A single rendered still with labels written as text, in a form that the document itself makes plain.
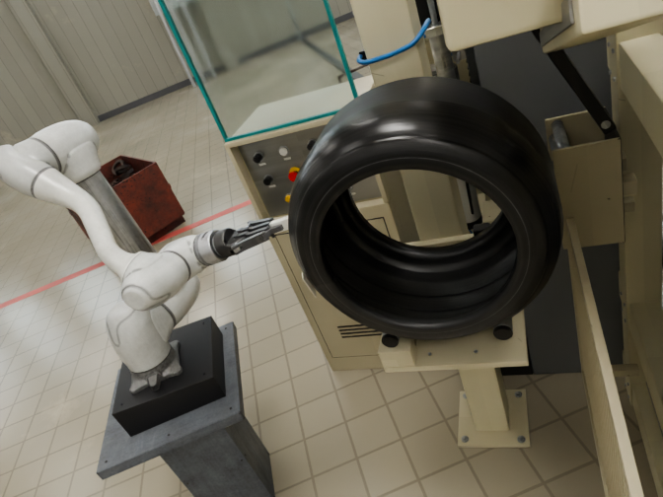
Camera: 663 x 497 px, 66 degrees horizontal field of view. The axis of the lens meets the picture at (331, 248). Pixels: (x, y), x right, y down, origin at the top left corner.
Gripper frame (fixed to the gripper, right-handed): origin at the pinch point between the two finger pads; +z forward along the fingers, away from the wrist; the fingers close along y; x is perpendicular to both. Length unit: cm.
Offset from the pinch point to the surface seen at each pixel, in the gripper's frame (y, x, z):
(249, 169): 69, 5, -45
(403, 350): -8.3, 41.2, 15.8
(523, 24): -34, -31, 65
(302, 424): 33, 116, -71
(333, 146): -9.2, -17.2, 25.8
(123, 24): 851, -116, -626
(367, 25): 28, -30, 32
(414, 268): 14.9, 33.2, 19.8
